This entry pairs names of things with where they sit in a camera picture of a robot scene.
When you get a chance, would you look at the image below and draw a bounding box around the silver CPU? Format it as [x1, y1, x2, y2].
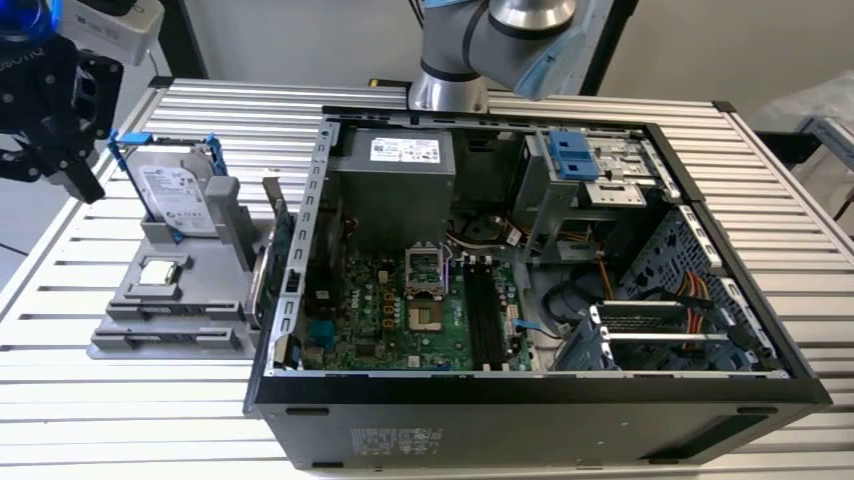
[135, 258, 183, 287]

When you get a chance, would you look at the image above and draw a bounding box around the thick black cable bundle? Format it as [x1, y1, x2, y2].
[540, 277, 606, 335]

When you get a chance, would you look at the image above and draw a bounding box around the metal socket cover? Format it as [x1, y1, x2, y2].
[403, 243, 447, 297]

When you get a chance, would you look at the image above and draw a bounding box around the black vertical post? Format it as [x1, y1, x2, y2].
[578, 0, 640, 97]
[159, 0, 209, 81]

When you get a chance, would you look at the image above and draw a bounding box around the wire locking lever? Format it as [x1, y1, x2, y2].
[439, 244, 456, 297]

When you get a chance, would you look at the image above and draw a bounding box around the silver disk bay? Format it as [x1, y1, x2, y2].
[552, 298, 768, 374]

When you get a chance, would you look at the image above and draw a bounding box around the blue plastic drive latch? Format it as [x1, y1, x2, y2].
[546, 128, 598, 181]

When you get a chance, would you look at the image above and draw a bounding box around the black cooling fan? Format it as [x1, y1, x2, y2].
[309, 197, 348, 301]

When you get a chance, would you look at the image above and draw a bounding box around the black PC case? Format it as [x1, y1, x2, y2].
[240, 103, 834, 471]

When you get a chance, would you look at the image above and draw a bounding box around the wrist device with blue light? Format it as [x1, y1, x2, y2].
[0, 0, 55, 44]

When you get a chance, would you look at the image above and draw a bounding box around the green graphics card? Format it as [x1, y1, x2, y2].
[243, 173, 300, 332]

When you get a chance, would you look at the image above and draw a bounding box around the plastic covered shelf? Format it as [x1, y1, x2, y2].
[756, 67, 854, 224]

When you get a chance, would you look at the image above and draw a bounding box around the grey parts rack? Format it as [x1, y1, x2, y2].
[89, 174, 281, 361]

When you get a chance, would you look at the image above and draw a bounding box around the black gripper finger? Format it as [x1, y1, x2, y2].
[56, 54, 125, 204]
[0, 130, 63, 186]

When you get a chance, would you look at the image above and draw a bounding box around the orange yellow red wire bundle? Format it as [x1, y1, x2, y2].
[671, 271, 714, 347]

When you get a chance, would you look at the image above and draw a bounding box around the green motherboard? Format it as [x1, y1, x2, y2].
[300, 244, 536, 373]

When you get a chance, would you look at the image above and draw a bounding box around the power supply wire bundle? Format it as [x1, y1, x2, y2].
[443, 212, 535, 251]

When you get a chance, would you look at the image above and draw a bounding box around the grey power supply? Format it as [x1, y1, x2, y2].
[324, 127, 459, 251]

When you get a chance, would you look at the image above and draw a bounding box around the silver drive cage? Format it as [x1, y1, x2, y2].
[512, 127, 671, 264]

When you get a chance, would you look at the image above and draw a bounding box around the black metal bracket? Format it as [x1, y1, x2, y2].
[752, 128, 823, 166]

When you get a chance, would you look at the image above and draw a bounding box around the CPU socket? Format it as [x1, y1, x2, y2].
[404, 296, 447, 335]

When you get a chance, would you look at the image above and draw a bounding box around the hard disk in blue carrier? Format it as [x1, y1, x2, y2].
[105, 128, 227, 245]

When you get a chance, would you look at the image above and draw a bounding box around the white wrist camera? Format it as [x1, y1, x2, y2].
[56, 0, 167, 67]

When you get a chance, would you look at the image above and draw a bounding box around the black RAM slot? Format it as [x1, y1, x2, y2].
[479, 255, 504, 372]
[463, 255, 487, 372]
[471, 255, 495, 372]

